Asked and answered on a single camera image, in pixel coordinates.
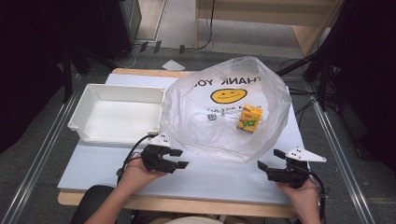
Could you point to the clear smiley plastic bag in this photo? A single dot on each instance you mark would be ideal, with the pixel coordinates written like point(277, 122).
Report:
point(199, 130)

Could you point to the light wooden furniture frame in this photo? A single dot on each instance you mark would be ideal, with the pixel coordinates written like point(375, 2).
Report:
point(249, 12)

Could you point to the black cabinet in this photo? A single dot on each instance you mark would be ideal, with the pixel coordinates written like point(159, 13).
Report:
point(121, 25)

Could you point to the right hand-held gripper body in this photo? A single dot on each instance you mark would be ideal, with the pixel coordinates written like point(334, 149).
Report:
point(291, 175)

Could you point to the person's left hand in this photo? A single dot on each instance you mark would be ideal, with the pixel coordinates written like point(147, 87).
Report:
point(137, 174)

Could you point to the white plastic bin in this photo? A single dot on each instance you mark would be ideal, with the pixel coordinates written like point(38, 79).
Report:
point(118, 119)

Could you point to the person's beige clothing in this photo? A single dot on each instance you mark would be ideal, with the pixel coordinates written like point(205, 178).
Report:
point(190, 220)

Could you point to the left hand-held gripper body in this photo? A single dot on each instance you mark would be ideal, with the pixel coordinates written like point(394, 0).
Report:
point(154, 157)

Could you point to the metal floor rail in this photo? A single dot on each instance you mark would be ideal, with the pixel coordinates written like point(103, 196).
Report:
point(42, 149)
point(342, 161)

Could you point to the black curtain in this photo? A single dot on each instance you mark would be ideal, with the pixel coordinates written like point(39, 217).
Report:
point(28, 62)
point(370, 77)

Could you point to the black plug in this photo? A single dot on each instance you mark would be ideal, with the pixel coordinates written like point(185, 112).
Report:
point(143, 46)
point(182, 49)
point(157, 46)

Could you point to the white paper sheet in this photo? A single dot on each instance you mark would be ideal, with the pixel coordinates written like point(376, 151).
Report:
point(173, 65)

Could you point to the pale blue table sheet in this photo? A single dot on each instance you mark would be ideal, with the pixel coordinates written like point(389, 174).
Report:
point(202, 182)

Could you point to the wooden table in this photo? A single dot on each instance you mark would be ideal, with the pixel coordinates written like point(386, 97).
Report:
point(186, 207)

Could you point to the person's right hand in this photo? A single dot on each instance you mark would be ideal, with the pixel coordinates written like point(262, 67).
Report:
point(303, 197)

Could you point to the black metal stand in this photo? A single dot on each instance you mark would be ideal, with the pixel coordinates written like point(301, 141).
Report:
point(323, 81)
point(66, 81)

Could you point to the yellow juice carton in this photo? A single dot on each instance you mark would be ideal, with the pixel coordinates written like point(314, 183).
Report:
point(249, 118)

